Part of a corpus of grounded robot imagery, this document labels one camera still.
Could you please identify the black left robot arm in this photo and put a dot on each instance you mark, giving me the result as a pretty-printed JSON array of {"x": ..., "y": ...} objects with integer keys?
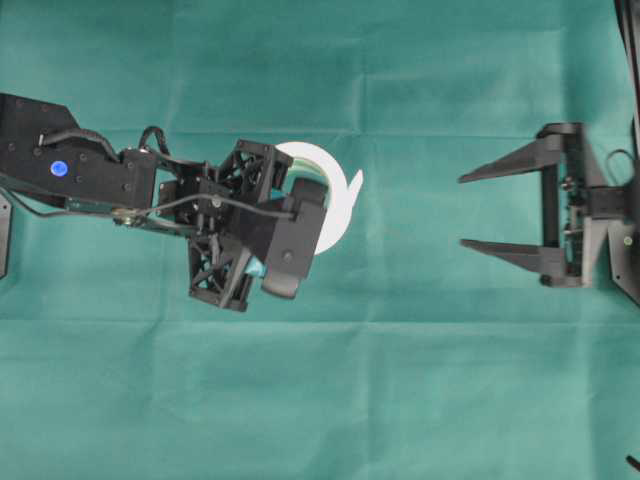
[{"x": 47, "y": 157}]

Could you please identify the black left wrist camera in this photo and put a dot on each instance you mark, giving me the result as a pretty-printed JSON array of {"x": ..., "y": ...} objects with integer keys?
[{"x": 284, "y": 235}]

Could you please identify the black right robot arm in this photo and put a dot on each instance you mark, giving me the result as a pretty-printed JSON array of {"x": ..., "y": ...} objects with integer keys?
[{"x": 631, "y": 200}]

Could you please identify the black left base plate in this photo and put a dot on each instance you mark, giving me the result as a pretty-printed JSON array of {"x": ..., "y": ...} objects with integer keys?
[{"x": 5, "y": 234}]

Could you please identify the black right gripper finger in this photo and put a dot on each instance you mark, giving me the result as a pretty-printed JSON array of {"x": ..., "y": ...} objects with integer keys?
[
  {"x": 529, "y": 158},
  {"x": 524, "y": 256}
]

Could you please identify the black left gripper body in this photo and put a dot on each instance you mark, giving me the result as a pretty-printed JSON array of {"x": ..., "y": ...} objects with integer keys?
[{"x": 217, "y": 202}]

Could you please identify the white duct tape roll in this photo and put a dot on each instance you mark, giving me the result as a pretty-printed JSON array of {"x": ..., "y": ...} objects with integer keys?
[{"x": 343, "y": 195}]

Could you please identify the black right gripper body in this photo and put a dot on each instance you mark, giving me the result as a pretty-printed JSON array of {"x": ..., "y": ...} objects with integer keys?
[{"x": 578, "y": 204}]

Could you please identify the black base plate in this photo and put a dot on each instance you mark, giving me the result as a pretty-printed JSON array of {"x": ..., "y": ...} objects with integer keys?
[
  {"x": 5, "y": 234},
  {"x": 623, "y": 241}
]

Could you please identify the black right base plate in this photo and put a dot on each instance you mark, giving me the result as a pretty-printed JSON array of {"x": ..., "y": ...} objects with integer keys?
[{"x": 623, "y": 241}]

